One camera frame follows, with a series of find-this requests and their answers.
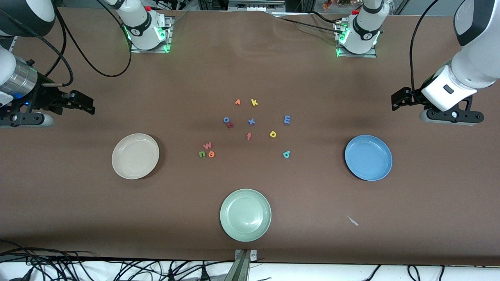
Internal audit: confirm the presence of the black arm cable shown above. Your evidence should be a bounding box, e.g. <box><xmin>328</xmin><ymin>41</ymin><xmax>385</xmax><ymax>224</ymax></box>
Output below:
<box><xmin>409</xmin><ymin>0</ymin><xmax>442</xmax><ymax>96</ymax></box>
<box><xmin>0</xmin><ymin>0</ymin><xmax>132</xmax><ymax>87</ymax></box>

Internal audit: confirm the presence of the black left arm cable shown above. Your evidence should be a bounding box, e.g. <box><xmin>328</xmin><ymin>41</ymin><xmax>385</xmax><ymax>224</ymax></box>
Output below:
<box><xmin>409</xmin><ymin>0</ymin><xmax>442</xmax><ymax>96</ymax></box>

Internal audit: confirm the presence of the black cables to base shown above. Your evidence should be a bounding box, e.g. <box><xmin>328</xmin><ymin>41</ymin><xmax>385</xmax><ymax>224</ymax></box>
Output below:
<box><xmin>273</xmin><ymin>11</ymin><xmax>348</xmax><ymax>34</ymax></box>

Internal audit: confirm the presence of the beige brown plate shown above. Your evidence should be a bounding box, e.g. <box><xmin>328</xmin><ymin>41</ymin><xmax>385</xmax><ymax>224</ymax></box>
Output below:
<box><xmin>112</xmin><ymin>133</ymin><xmax>160</xmax><ymax>180</ymax></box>

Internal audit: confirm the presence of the silver metal frame bar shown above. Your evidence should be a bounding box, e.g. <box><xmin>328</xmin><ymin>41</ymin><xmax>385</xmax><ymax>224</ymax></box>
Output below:
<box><xmin>228</xmin><ymin>0</ymin><xmax>286</xmax><ymax>11</ymax></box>

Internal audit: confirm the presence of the grey diagonal frame strut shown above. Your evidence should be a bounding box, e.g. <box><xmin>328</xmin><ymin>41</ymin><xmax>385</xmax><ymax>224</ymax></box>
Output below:
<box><xmin>391</xmin><ymin>0</ymin><xmax>411</xmax><ymax>15</ymax></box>

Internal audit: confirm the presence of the grey metal mount bracket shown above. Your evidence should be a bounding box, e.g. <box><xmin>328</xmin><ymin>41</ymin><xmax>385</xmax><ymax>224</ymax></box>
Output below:
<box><xmin>225</xmin><ymin>249</ymin><xmax>258</xmax><ymax>281</ymax></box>

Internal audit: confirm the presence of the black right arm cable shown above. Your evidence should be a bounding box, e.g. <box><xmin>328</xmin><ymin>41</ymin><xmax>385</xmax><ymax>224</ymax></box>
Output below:
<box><xmin>0</xmin><ymin>0</ymin><xmax>132</xmax><ymax>87</ymax></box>

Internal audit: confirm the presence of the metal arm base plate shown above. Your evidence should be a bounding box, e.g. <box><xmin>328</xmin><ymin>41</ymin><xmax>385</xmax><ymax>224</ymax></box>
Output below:
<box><xmin>334</xmin><ymin>21</ymin><xmax>377</xmax><ymax>58</ymax></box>
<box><xmin>130</xmin><ymin>16</ymin><xmax>173</xmax><ymax>53</ymax></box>

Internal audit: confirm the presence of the brown table cover sheet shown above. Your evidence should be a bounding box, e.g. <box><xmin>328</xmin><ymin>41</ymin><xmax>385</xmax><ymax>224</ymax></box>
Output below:
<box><xmin>0</xmin><ymin>7</ymin><xmax>500</xmax><ymax>267</ymax></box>

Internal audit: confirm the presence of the pale green plate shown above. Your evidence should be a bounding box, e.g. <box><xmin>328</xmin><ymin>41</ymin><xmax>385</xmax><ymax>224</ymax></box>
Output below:
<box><xmin>220</xmin><ymin>189</ymin><xmax>272</xmax><ymax>242</ymax></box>

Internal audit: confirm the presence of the orange brown clutter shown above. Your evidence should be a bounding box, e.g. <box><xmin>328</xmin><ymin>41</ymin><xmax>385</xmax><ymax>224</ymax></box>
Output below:
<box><xmin>322</xmin><ymin>0</ymin><xmax>354</xmax><ymax>9</ymax></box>

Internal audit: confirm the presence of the blue plate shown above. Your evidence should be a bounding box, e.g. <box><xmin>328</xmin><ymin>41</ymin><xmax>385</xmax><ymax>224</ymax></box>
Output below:
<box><xmin>345</xmin><ymin>135</ymin><xmax>393</xmax><ymax>181</ymax></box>

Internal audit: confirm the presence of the tangled black cable bundle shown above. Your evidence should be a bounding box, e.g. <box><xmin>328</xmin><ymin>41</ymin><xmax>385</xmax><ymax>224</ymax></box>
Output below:
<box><xmin>0</xmin><ymin>240</ymin><xmax>235</xmax><ymax>281</ymax></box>

